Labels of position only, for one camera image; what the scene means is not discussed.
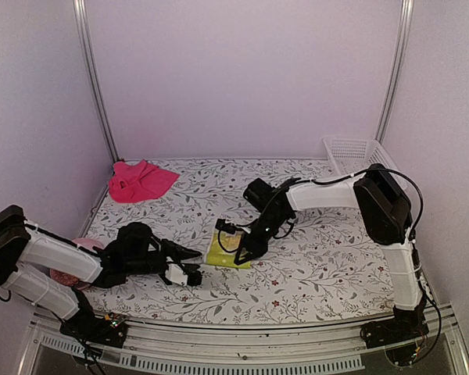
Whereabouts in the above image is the aluminium frame post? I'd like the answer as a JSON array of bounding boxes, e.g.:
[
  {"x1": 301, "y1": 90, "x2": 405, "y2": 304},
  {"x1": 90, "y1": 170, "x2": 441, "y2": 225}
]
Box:
[
  {"x1": 73, "y1": 0, "x2": 120, "y2": 163},
  {"x1": 375, "y1": 0, "x2": 414, "y2": 144}
]

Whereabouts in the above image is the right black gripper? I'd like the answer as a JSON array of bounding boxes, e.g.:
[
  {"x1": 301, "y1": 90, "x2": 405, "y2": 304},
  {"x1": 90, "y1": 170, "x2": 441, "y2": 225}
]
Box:
[{"x1": 235, "y1": 210, "x2": 290, "y2": 265}]

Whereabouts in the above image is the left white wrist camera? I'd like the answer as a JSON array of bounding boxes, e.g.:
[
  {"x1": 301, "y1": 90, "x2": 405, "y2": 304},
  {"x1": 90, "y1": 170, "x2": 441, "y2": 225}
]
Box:
[{"x1": 160, "y1": 263, "x2": 202, "y2": 287}]

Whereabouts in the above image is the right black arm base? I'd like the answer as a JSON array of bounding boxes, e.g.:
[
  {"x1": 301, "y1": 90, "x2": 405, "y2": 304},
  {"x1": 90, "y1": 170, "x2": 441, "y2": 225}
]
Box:
[{"x1": 360, "y1": 305, "x2": 429, "y2": 348}]

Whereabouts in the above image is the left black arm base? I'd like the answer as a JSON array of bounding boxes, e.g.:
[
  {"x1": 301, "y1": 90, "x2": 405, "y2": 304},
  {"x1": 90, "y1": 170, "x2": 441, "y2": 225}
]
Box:
[{"x1": 59, "y1": 308, "x2": 128, "y2": 348}]

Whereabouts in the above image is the right aluminium frame post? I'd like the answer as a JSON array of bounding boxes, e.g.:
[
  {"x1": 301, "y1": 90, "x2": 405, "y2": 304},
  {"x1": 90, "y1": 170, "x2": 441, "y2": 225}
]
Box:
[{"x1": 375, "y1": 0, "x2": 414, "y2": 144}]

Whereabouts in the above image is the floral patterned table mat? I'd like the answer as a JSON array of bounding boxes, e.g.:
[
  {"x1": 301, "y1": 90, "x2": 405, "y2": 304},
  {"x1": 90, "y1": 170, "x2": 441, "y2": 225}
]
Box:
[{"x1": 74, "y1": 157, "x2": 429, "y2": 326}]

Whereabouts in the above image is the pink plastic bowl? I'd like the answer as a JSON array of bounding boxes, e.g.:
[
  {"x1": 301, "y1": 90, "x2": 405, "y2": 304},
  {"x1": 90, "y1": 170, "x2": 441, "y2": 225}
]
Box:
[{"x1": 73, "y1": 237, "x2": 103, "y2": 291}]

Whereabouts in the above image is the left aluminium frame post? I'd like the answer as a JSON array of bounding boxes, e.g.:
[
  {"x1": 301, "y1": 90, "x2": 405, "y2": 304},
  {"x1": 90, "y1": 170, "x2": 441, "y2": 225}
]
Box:
[{"x1": 73, "y1": 0, "x2": 120, "y2": 163}]

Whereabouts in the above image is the pink red towel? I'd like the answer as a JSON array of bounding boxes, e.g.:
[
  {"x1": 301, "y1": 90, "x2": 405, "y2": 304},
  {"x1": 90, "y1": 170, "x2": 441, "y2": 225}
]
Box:
[{"x1": 108, "y1": 159, "x2": 180, "y2": 203}]

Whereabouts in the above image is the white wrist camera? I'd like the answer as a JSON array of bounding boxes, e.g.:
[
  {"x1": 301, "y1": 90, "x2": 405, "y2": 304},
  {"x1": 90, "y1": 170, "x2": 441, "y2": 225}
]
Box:
[
  {"x1": 160, "y1": 263, "x2": 202, "y2": 287},
  {"x1": 215, "y1": 219, "x2": 251, "y2": 235}
]

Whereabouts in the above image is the white plastic mesh basket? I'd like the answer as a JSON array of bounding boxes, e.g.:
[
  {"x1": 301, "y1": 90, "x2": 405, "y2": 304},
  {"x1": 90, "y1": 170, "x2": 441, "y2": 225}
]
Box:
[{"x1": 322, "y1": 136, "x2": 398, "y2": 176}]

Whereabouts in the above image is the green white patterned towel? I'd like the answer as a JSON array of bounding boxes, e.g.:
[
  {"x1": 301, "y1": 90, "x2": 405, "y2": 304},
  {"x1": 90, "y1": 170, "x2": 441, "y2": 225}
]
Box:
[{"x1": 204, "y1": 229, "x2": 251, "y2": 270}]

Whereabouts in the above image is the aluminium front rail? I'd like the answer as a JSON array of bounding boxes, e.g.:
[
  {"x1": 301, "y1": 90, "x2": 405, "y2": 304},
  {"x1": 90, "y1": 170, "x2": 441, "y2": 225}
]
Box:
[{"x1": 18, "y1": 304, "x2": 469, "y2": 374}]

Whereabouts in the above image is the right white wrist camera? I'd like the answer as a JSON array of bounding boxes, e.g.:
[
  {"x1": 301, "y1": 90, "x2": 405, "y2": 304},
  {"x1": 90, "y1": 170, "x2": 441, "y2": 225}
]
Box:
[{"x1": 215, "y1": 219, "x2": 251, "y2": 235}]

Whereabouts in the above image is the right black camera cable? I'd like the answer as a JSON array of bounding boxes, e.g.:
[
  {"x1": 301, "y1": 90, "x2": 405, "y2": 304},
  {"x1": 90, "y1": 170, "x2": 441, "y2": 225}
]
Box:
[{"x1": 217, "y1": 167, "x2": 425, "y2": 255}]

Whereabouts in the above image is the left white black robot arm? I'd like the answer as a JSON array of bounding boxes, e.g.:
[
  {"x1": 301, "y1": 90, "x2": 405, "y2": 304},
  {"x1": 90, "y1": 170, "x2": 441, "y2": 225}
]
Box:
[{"x1": 0, "y1": 205, "x2": 202, "y2": 339}]

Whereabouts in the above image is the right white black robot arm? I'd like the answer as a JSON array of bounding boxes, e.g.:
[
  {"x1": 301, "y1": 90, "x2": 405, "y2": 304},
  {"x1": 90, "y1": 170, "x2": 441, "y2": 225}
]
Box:
[{"x1": 234, "y1": 164, "x2": 424, "y2": 341}]

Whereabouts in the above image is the brown patterned cupcake liner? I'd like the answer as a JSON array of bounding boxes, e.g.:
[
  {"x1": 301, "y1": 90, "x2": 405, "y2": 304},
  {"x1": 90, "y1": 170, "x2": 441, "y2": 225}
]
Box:
[{"x1": 50, "y1": 270, "x2": 80, "y2": 287}]

